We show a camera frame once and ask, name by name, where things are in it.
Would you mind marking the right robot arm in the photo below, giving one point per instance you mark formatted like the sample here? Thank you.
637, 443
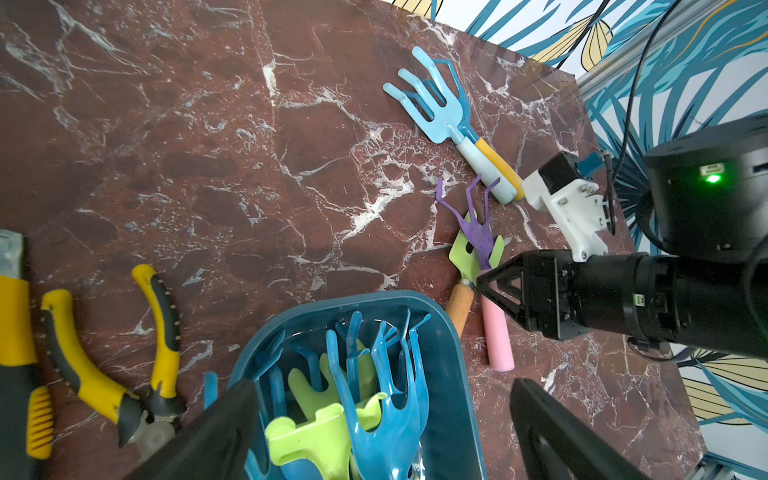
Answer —
706, 211

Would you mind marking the yellow black utility knife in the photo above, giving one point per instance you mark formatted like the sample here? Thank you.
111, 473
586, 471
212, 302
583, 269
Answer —
27, 422

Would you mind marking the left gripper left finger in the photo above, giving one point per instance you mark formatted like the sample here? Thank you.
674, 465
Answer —
214, 445

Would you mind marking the yellow handled pliers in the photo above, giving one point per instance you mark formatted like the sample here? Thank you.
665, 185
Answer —
146, 424

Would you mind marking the blue claw rake yellow handle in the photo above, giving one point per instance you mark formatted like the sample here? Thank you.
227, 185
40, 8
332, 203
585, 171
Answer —
388, 451

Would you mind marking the light blue fork pink handle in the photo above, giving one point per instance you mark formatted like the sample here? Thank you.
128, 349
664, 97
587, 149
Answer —
440, 108

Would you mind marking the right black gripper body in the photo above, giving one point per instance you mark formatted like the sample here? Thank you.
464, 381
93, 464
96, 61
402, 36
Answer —
546, 291

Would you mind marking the purple small rake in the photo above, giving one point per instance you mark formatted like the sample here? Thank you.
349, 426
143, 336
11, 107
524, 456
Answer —
480, 236

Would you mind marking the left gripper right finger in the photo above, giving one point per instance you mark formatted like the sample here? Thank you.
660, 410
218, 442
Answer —
555, 444

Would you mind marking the blue fork yellow handle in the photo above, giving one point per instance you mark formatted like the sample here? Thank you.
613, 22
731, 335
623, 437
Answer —
354, 354

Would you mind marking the right aluminium corner post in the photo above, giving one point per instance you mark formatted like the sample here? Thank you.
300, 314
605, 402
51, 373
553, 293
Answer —
672, 40

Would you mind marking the teal storage tray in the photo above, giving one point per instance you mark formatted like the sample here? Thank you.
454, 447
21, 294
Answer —
451, 446

